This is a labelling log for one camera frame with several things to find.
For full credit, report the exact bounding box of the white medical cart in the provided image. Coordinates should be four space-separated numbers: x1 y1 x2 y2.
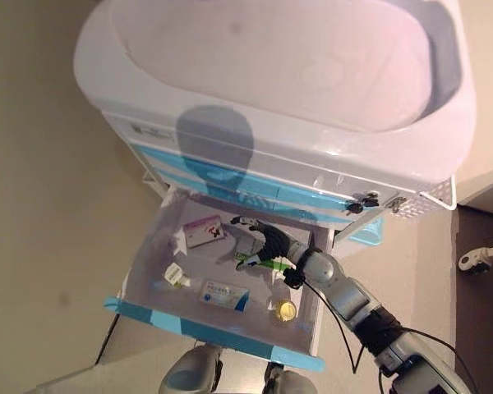
71 0 477 258

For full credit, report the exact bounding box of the white perforated side basket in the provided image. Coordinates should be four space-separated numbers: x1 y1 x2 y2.
394 176 458 223

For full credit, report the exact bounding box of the robot left leg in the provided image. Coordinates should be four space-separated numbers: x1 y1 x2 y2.
159 343 223 394

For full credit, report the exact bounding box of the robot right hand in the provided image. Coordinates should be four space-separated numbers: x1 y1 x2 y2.
229 215 309 273

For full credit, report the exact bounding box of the purple white medicine box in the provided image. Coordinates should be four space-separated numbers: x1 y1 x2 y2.
183 215 228 249

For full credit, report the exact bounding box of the blue white medicine box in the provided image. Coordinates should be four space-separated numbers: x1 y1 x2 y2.
200 279 251 314

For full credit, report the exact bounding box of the small green white box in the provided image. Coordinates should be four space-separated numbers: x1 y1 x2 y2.
163 264 191 289

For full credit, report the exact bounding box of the yellow lid medicine bottle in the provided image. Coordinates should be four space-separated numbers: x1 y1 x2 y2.
266 298 298 326

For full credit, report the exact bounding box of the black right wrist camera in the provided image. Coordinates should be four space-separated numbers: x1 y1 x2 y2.
282 266 306 289

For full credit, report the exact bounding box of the green white medicine box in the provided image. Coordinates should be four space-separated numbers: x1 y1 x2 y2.
233 236 297 275

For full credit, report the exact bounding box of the white wire side holder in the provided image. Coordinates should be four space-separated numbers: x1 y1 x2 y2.
141 170 169 194

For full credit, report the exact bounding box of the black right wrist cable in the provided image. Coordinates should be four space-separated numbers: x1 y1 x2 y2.
299 278 481 394

